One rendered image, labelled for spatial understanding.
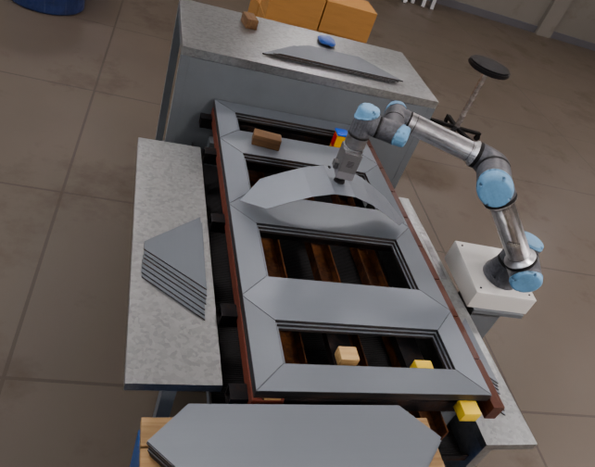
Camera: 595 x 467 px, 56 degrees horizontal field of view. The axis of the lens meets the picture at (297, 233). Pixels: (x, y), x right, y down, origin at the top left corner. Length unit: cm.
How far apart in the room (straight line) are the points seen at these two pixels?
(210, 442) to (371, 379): 51
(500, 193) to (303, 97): 118
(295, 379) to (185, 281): 48
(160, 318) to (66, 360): 89
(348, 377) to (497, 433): 60
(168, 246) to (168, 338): 35
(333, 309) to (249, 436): 54
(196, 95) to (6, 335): 132
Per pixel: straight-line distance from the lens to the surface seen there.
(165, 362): 162
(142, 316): 171
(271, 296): 173
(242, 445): 141
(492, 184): 196
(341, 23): 551
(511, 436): 204
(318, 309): 176
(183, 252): 187
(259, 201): 199
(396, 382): 169
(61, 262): 291
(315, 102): 280
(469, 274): 237
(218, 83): 268
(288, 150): 245
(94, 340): 260
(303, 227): 204
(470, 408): 182
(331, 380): 160
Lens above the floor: 204
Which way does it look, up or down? 37 degrees down
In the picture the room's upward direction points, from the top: 22 degrees clockwise
